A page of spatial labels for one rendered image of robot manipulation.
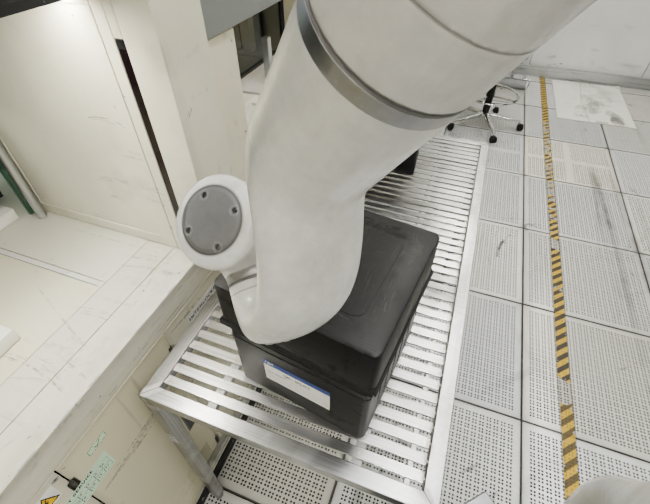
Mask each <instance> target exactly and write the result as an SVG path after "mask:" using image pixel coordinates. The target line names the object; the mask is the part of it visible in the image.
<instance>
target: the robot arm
mask: <svg viewBox="0 0 650 504"><path fill-rule="evenodd" d="M596 1H597V0H295V2H294V5H293V7H292V10H291V13H290V15H289V18H288V21H287V23H286V26H285V29H284V31H283V34H282V37H281V39H280V42H279V45H278V47H277V50H276V53H275V55H274V58H273V61H272V63H271V66H270V69H269V71H268V74H267V77H266V80H265V82H264V85H263V87H262V90H261V93H260V95H259V98H258V100H257V103H256V106H255V108H254V111H253V113H252V116H251V119H250V122H249V125H248V130H247V135H246V141H245V174H246V182H245V181H242V180H240V179H238V178H236V177H233V176H230V175H223V174H220V175H212V176H208V177H206V178H204V179H202V180H200V181H198V182H197V183H196V184H195V185H193V186H192V187H191V188H190V189H189V191H188V192H187V193H186V195H185V196H184V198H183V200H182V202H181V204H180V206H179V210H178V213H177V219H176V232H177V238H178V241H179V244H180V246H181V249H182V250H183V252H184V254H185V255H186V256H187V257H188V259H189V260H190V261H192V262H193V263H194V264H196V265H197V266H199V267H201V268H204V269H207V270H215V271H221V273H222V274H223V276H224V277H225V279H226V281H227V284H228V287H229V291H230V295H231V299H232V303H233V307H234V310H235V314H236V317H237V320H238V323H239V326H240V328H241V330H242V332H243V333H244V335H245V336H246V337H247V338H248V339H249V340H251V341H253V342H255V343H259V344H266V345H273V344H276V343H281V342H287V341H290V340H292V339H295V338H298V337H301V336H304V335H306V334H308V333H310V332H312V331H314V330H316V329H318V328H319V327H321V326H322V325H324V324H325V323H326V322H328V321H329V320H330V319H331V318H332V317H333V316H334V315H336V313H337V312H338V311H339V310H340V309H341V308H342V306H343V305H344V303H345V302H346V300H347V298H348V296H349V295H350V293H351V290H352V288H353V286H354V283H355V280H356V277H357V273H358V269H359V264H360V258H361V250H362V241H363V227H364V200H365V193H366V192H367V191H368V190H369V189H370V188H372V187H373V186H374V185H375V184H376V183H378V182H379V181H380V180H381V179H382V178H383V177H385V176H386V175H387V174H388V173H390V172H391V171H392V170H393V169H395V168H396V167H397V166H398V165H399V164H401V163H402V162H403V161H404V160H406V159H407V158H408V157H409V156H410V155H412V154H413V153H414V152H415V151H417V150H418V149H419V148H420V147H422V146H423V145H424V144H425V143H426V142H428V141H429V140H430V139H431V138H433V137H434V136H435V135H436V134H438V133H439V132H440V131H441V130H442V129H444V128H445V127H446V126H447V125H448V124H450V123H451V122H452V121H453V120H454V119H456V118H457V117H458V116H459V115H461V114H462V113H463V112H464V111H465V110H467V109H468V108H469V107H470V106H471V105H472V104H474V103H475V102H476V101H477V100H478V99H480V98H481V97H482V96H483V95H484V94H485V93H487V92H488V91H489V90H490V89H491V88H493V87H494V86H495V85H496V84H497V83H498V82H500V81H501V80H502V79H503V78H504V77H506V76H507V75H508V74H509V73H510V72H512V71H513V70H514V69H515V68H516V67H517V66H519V65H520V64H521V63H522V62H523V61H525V60H526V59H527V58H528V57H529V56H531V55H532V54H533V53H534V52H535V51H536V50H538V49H539V48H540V47H541V46H543V45H544V44H545V43H546V42H547V41H549V40H550V39H551V38H552V37H553V36H555V35H556V34H557V33H558V32H559V31H561V30H562V29H563V28H564V27H565V26H567V25H568V24H569V23H570V22H571V21H573V20H574V19H575V18H576V17H577V16H579V15H580V14H581V13H582V12H583V11H585V10H586V9H587V8H588V7H590V6H591V5H592V4H593V3H595V2H596ZM564 504H650V481H640V480H636V479H632V478H628V477H623V476H616V475H604V476H598V477H596V478H593V479H591V480H589V481H587V482H585V483H584V484H582V485H581V486H579V487H578V488H577V489H576V490H575V491H574V492H573V493H572V494H571V495H570V496H569V497H568V498H567V500H566V501H565V502H564Z"/></svg>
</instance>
